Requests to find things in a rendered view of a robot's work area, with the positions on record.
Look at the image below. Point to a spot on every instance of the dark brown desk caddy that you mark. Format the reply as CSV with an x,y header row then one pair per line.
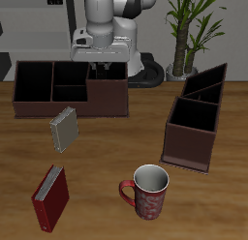
x,y
189,144
106,98

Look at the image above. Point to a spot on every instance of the green pot plant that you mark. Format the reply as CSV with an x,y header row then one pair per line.
x,y
180,40

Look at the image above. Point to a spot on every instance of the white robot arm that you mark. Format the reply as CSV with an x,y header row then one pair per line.
x,y
124,34

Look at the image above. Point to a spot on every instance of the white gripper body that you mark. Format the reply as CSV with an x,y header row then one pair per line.
x,y
119,53

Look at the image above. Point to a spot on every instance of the grey book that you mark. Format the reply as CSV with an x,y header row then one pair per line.
x,y
66,129

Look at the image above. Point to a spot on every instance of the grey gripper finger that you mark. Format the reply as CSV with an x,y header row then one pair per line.
x,y
94,68
107,67

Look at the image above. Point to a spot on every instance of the red patterned mug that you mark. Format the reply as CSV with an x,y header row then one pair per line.
x,y
150,198

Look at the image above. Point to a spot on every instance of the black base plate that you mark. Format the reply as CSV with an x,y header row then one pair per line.
x,y
151,73

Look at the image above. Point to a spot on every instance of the red book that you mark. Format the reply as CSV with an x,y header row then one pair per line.
x,y
53,202

